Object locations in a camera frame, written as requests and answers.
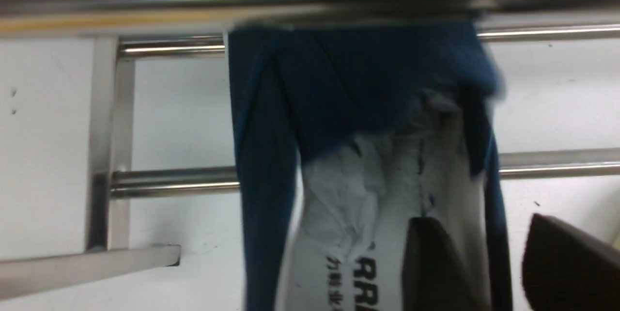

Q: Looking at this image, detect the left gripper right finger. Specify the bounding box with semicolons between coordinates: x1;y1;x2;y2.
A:
521;214;620;311

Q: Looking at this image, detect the navy canvas shoe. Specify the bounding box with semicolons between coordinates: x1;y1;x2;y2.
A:
227;20;513;311

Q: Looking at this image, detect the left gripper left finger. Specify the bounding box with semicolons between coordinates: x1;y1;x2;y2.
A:
401;218;485;311

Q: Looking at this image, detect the stainless steel shoe rack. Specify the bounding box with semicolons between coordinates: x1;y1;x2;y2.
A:
1;0;619;311

